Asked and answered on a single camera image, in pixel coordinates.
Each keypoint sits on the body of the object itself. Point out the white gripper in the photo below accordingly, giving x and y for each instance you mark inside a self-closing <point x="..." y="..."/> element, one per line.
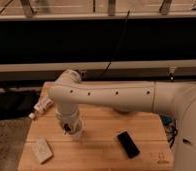
<point x="71" y="124"/>

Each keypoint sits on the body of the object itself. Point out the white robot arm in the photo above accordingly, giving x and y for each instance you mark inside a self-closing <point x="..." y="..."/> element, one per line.
<point x="176" y="99"/>

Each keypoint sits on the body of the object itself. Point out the white plastic bottle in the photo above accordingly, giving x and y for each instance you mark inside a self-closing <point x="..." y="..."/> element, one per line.
<point x="41" y="107"/>

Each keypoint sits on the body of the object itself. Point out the black rectangular phone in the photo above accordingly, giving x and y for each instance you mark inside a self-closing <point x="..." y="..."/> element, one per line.
<point x="128" y="144"/>

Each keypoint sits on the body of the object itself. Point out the metal frame rail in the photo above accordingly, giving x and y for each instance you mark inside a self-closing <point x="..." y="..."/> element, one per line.
<point x="185" y="69"/>

